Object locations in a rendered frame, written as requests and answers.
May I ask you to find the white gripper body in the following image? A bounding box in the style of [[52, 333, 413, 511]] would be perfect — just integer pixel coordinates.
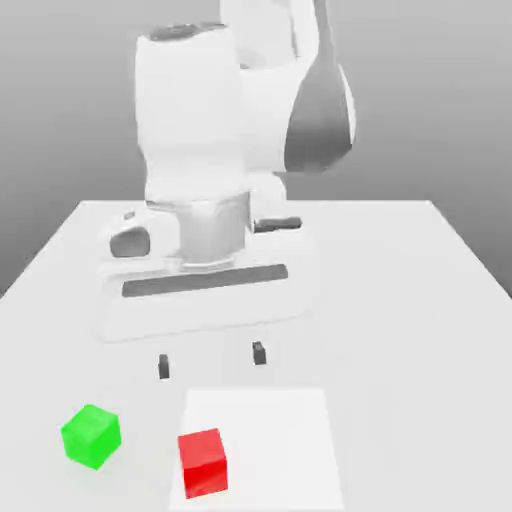
[[92, 255, 312, 344]]

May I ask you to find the small green cube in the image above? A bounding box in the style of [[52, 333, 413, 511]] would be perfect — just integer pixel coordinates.
[[60, 403, 123, 472]]

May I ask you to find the small red cube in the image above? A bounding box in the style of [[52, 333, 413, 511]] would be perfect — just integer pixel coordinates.
[[176, 427, 230, 500]]

